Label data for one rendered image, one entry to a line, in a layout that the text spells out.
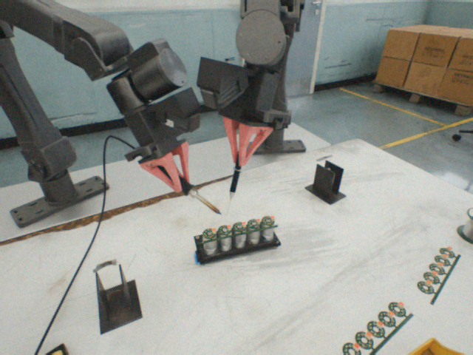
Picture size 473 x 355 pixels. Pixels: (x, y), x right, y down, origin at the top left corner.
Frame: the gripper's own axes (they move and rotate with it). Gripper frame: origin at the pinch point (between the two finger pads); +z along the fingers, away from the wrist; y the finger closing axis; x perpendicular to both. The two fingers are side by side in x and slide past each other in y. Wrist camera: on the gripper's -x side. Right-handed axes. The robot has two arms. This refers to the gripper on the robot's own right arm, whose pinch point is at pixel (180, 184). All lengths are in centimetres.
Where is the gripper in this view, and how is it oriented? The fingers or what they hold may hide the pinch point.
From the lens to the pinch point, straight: 53.1
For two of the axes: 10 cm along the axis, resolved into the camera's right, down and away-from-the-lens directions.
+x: -7.8, 1.6, 6.0
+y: 4.7, -4.9, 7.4
